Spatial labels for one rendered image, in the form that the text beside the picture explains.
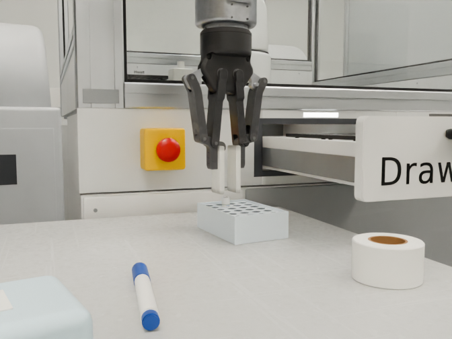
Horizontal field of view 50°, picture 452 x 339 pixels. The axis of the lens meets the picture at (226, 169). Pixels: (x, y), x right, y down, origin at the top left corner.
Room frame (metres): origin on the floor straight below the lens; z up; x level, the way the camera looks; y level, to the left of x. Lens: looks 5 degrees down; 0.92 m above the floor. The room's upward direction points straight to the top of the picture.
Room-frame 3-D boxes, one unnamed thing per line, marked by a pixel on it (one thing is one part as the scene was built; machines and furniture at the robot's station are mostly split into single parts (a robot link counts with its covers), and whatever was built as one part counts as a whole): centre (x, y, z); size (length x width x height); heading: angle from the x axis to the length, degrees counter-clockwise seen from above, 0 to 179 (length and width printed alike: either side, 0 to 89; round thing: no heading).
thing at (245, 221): (0.69, -0.02, 0.78); 0.12 x 0.08 x 0.04; 27
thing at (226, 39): (0.71, 0.00, 1.01); 0.08 x 0.07 x 0.09; 117
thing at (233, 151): (0.72, -0.01, 0.85); 0.03 x 0.01 x 0.07; 27
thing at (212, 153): (0.70, 0.03, 0.88); 0.03 x 0.01 x 0.05; 117
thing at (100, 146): (1.43, -0.06, 0.87); 1.02 x 0.95 x 0.14; 110
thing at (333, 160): (0.86, -0.23, 0.86); 0.40 x 0.26 x 0.06; 20
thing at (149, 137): (0.83, 0.11, 0.88); 0.07 x 0.05 x 0.07; 110
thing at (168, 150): (0.80, 0.10, 0.88); 0.04 x 0.03 x 0.04; 110
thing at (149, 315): (0.42, 0.07, 0.77); 0.14 x 0.02 x 0.02; 14
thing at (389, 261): (0.48, -0.16, 0.78); 0.07 x 0.07 x 0.04
